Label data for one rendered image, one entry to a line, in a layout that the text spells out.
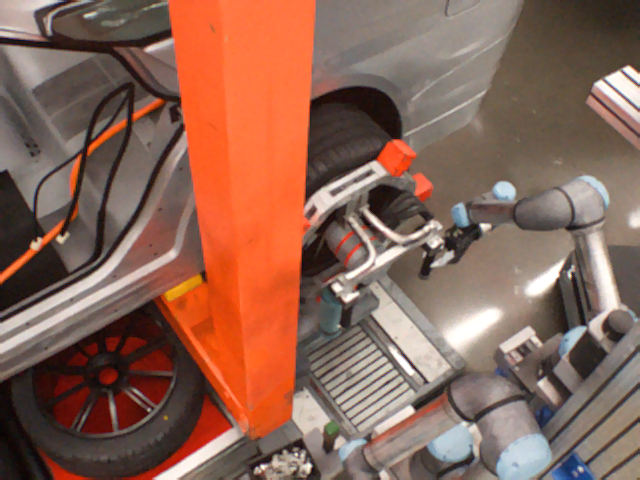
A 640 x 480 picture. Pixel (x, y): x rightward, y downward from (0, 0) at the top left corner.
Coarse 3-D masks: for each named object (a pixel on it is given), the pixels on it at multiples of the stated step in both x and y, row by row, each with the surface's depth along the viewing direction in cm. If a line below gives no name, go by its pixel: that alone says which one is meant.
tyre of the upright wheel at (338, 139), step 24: (312, 120) 226; (336, 120) 228; (360, 120) 233; (312, 144) 221; (336, 144) 221; (360, 144) 222; (384, 144) 229; (312, 168) 216; (336, 168) 219; (408, 168) 250; (312, 192) 220
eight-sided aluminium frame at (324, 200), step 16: (352, 176) 221; (368, 176) 225; (384, 176) 223; (400, 176) 231; (320, 192) 217; (336, 192) 221; (352, 192) 218; (400, 192) 249; (304, 208) 219; (320, 208) 216; (320, 224) 220; (400, 224) 257; (304, 240) 221; (384, 240) 260; (336, 272) 264; (304, 288) 247; (320, 288) 255
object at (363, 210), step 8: (368, 192) 223; (360, 200) 225; (360, 208) 227; (368, 208) 229; (360, 216) 229; (368, 216) 227; (376, 224) 225; (432, 224) 226; (384, 232) 224; (392, 232) 224; (416, 232) 224; (424, 232) 225; (432, 232) 228; (392, 240) 224; (400, 240) 223; (408, 240) 223; (416, 240) 224
